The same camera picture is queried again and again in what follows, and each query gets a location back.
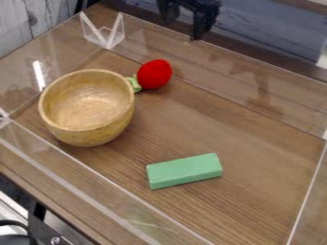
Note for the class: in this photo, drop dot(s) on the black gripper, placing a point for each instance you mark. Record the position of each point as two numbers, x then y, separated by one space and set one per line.
206 11

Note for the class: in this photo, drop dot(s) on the red plush strawberry toy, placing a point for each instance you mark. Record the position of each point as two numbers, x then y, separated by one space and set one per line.
151 76

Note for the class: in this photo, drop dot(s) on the wooden bowl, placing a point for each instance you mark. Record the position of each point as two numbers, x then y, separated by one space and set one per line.
87 107

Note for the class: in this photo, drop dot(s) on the green rectangular block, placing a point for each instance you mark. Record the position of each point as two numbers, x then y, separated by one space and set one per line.
184 170

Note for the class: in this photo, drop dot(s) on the clear acrylic tray enclosure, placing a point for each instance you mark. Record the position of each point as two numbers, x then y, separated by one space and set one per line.
258 115

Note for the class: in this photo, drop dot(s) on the black metal table frame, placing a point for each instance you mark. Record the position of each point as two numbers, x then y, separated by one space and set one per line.
50 230

